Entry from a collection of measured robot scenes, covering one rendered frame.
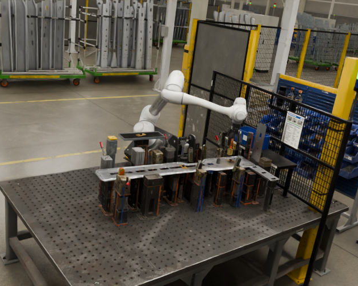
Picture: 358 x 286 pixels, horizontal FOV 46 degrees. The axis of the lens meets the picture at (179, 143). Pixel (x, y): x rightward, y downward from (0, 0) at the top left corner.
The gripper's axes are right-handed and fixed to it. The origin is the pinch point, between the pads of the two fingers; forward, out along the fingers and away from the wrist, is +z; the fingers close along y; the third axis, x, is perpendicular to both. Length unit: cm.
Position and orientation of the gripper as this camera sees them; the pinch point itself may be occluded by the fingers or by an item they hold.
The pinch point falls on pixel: (233, 145)
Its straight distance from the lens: 356.2
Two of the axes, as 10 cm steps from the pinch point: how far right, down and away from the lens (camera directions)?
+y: 4.8, 3.4, -8.1
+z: -1.1, 9.4, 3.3
